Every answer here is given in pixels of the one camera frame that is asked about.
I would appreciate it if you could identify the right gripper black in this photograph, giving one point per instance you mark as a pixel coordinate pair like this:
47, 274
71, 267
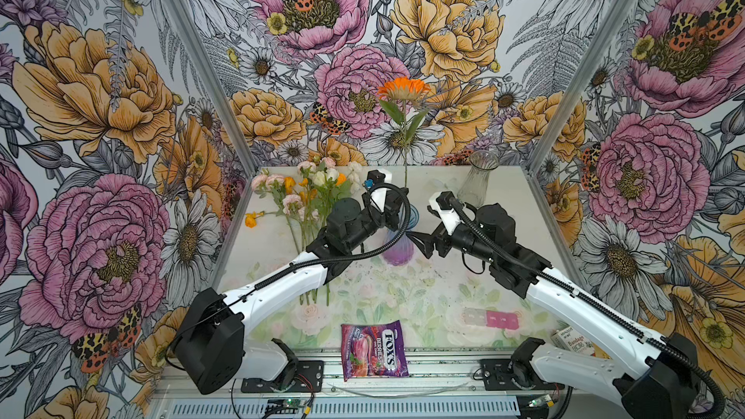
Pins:
441, 240

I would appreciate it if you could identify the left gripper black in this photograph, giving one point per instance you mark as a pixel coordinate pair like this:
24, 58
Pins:
393, 209

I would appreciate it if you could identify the blue purple glass vase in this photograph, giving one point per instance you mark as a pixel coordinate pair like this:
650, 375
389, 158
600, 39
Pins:
402, 252

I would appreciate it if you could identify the yellow orange rose flower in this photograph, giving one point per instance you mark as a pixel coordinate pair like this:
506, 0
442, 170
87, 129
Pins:
341, 178

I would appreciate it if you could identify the white rose flower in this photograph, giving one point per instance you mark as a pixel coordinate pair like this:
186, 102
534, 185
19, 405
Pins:
319, 178

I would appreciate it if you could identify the yellow orange poppy stem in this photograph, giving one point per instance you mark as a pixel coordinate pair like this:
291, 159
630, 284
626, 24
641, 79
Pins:
303, 191

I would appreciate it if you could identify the orange gerbera flower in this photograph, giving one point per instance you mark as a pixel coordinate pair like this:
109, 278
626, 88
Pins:
403, 100

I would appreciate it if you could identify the pink carnation flower stem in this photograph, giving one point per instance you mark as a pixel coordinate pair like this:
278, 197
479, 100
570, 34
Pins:
316, 164

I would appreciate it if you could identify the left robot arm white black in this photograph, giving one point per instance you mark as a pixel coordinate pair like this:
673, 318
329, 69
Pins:
214, 346

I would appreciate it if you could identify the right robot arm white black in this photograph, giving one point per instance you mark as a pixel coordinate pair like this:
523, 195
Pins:
648, 374

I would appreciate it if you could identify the clear grey glass vase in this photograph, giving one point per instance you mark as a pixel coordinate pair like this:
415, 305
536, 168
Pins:
473, 190

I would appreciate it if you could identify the pink white pill organizer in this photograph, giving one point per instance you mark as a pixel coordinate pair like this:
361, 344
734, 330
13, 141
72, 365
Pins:
490, 319

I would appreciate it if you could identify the pink carnation stem on table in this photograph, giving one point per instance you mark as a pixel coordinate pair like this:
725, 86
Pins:
271, 185

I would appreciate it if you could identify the purple Fox's candy bag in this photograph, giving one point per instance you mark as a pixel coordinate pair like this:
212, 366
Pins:
373, 351

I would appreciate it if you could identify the small yellow flower on table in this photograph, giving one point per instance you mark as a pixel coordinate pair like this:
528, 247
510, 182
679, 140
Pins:
251, 219

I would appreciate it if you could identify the red bandage box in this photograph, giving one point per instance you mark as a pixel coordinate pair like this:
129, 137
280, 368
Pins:
570, 339

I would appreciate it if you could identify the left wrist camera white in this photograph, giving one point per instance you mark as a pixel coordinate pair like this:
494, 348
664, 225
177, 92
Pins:
374, 186

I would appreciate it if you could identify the aluminium rail front frame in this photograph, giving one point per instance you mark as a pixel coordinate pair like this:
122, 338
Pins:
441, 384

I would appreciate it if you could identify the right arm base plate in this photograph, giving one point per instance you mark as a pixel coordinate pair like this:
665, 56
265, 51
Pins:
499, 374

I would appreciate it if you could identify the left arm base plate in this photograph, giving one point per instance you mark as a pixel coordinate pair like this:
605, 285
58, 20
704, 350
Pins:
301, 377

